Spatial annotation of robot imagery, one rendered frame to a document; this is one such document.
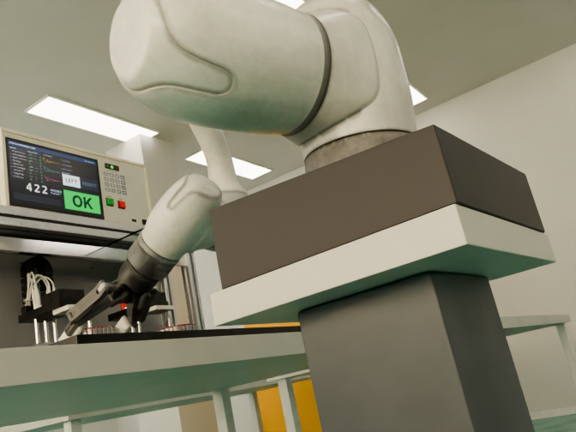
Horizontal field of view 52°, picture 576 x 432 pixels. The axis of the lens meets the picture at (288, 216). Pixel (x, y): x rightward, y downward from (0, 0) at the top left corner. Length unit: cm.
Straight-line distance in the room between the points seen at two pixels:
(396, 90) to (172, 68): 29
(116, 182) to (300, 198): 105
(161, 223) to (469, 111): 580
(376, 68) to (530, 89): 587
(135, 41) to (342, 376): 42
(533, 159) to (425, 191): 584
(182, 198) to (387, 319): 53
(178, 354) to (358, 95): 57
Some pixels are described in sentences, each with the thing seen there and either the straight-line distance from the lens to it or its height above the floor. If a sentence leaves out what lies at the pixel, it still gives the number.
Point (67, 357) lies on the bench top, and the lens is 93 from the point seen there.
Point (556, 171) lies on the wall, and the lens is 633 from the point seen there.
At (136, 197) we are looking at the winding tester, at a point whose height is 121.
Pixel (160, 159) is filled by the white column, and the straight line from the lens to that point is 600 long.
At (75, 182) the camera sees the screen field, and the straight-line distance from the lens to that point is 156.
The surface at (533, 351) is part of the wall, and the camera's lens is 626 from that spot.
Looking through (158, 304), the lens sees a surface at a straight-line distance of 149.
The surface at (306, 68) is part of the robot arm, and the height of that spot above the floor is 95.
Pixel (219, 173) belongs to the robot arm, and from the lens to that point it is 123.
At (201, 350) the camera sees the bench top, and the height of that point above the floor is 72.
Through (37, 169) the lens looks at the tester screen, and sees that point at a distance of 151.
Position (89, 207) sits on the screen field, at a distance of 156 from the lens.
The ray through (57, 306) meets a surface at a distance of 132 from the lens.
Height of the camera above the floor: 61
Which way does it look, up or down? 17 degrees up
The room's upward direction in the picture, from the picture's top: 12 degrees counter-clockwise
